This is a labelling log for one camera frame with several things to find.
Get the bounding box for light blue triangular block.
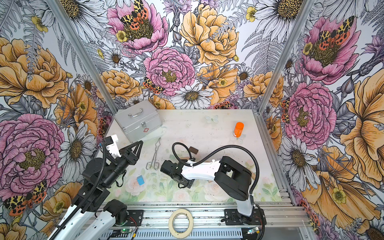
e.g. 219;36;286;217
137;175;145;186

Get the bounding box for aluminium frame rail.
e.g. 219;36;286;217
53;202;313;230

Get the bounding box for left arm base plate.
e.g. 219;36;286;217
120;210;144;227

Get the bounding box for green circuit board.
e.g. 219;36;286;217
111;229;137;238
247;227;260;235

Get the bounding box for metal tongs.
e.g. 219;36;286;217
146;138;161;171

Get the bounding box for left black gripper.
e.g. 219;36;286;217
102;140;145;187

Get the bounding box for orange plastic bottle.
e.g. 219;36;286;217
234;122;244;138

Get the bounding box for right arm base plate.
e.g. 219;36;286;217
222;209;267;226

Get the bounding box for silver metal case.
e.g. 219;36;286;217
114;101;163;143

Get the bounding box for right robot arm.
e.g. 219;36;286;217
160;156;260;225

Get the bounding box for right green circuit board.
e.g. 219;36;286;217
247;227;260;235

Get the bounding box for dark brown block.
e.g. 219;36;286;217
189;147;199;155

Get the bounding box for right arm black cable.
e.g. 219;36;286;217
171;142;266;240

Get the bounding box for masking tape roll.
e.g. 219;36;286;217
168;209;194;240

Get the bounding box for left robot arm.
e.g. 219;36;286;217
49;135;144;240

